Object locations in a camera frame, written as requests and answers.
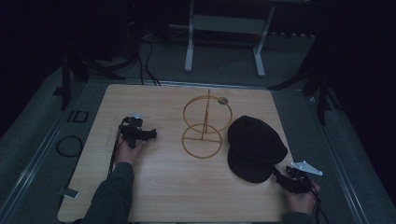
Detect black tripod stand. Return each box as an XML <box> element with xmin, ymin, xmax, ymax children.
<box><xmin>266</xmin><ymin>36</ymin><xmax>343</xmax><ymax>127</ymax></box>
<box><xmin>53</xmin><ymin>50</ymin><xmax>127</xmax><ymax>112</ymax></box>

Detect person's left hand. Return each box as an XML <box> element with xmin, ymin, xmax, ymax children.
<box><xmin>114</xmin><ymin>137</ymin><xmax>148</xmax><ymax>166</ymax></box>

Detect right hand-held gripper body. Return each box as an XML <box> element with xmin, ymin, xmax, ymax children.
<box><xmin>284</xmin><ymin>160</ymin><xmax>324</xmax><ymax>195</ymax></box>

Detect person's right hand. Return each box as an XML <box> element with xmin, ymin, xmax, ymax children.
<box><xmin>283</xmin><ymin>181</ymin><xmax>321</xmax><ymax>217</ymax></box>

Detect gold wire hat stand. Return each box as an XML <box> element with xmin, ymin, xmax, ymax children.
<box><xmin>181</xmin><ymin>89</ymin><xmax>233</xmax><ymax>160</ymax></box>

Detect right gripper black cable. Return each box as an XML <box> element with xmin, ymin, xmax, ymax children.
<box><xmin>309</xmin><ymin>182</ymin><xmax>332</xmax><ymax>224</ymax></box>

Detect black cap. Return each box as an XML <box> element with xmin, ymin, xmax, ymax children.
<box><xmin>226</xmin><ymin>115</ymin><xmax>289</xmax><ymax>184</ymax></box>

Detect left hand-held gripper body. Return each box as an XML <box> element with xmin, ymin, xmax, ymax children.
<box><xmin>119</xmin><ymin>112</ymin><xmax>148</xmax><ymax>149</ymax></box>

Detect white metal table frame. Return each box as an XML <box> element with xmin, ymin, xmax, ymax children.
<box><xmin>169</xmin><ymin>0</ymin><xmax>276</xmax><ymax>78</ymax></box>

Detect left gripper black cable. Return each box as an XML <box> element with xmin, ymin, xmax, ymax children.
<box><xmin>106</xmin><ymin>123</ymin><xmax>126</xmax><ymax>179</ymax></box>

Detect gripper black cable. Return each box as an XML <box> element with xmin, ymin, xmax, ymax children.
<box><xmin>106</xmin><ymin>123</ymin><xmax>126</xmax><ymax>179</ymax></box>
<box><xmin>309</xmin><ymin>182</ymin><xmax>332</xmax><ymax>224</ymax></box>

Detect black floor cables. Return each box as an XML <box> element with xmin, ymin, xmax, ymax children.
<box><xmin>135</xmin><ymin>32</ymin><xmax>163</xmax><ymax>87</ymax></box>

